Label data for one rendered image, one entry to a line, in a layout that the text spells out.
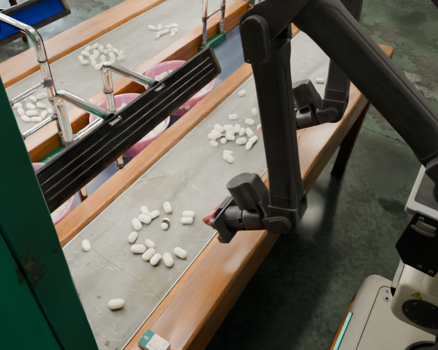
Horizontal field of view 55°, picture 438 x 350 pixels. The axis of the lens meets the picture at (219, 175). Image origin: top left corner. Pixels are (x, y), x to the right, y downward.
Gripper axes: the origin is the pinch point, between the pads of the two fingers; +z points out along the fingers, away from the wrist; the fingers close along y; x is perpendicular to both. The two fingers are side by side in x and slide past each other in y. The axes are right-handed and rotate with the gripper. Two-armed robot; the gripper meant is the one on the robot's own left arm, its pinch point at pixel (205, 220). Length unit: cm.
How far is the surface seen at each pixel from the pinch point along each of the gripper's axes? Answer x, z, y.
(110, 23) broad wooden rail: -55, 82, -74
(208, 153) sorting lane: -2.8, 22.2, -31.6
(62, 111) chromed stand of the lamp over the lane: -38.7, 14.9, 5.9
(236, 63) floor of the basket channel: -14, 46, -94
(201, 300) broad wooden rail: 12.6, -0.5, 13.8
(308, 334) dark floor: 87, 29, -32
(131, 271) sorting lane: 2.0, 16.2, 15.8
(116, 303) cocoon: 2.7, 12.2, 25.2
